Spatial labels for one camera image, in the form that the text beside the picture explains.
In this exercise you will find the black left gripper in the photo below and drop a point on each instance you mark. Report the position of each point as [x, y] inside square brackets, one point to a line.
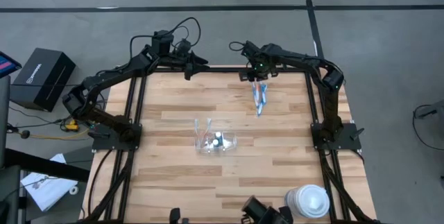
[182, 59]

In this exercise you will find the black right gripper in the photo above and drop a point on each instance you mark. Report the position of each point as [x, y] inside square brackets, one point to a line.
[260, 65]

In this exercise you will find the blue toothbrush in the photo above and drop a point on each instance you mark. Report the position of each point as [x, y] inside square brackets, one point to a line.
[264, 94]
[259, 107]
[255, 94]

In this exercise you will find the blue mouthwash bottle white cap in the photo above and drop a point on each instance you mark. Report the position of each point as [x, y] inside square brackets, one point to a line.
[215, 143]
[218, 135]

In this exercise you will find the clear acrylic three-compartment organizer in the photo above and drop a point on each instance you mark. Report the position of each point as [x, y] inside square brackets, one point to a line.
[229, 149]

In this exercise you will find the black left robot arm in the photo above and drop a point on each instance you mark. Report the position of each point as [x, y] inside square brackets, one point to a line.
[97, 116]

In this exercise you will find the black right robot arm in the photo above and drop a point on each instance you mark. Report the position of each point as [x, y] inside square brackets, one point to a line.
[333, 113]

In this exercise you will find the white wipes canister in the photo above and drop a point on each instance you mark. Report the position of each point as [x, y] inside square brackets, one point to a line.
[308, 201]

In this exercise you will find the yellow device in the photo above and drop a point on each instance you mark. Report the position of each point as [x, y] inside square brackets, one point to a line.
[71, 126]

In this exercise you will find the black cardboard box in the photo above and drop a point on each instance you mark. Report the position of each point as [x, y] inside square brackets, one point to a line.
[41, 75]

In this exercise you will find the white tape roll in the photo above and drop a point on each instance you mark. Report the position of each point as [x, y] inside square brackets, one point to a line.
[73, 190]

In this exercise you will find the black desk edge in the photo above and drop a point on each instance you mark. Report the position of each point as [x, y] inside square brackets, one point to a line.
[41, 165]

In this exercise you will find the blue and pink tablet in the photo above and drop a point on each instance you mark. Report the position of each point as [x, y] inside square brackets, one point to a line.
[8, 64]

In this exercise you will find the white paper sheets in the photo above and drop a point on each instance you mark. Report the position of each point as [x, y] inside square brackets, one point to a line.
[45, 189]

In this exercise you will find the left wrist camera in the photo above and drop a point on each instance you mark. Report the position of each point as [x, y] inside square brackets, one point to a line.
[182, 46]

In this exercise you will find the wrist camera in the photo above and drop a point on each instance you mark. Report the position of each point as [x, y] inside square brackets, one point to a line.
[250, 49]
[182, 46]

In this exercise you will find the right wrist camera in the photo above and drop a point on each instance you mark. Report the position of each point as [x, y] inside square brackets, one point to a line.
[250, 49]

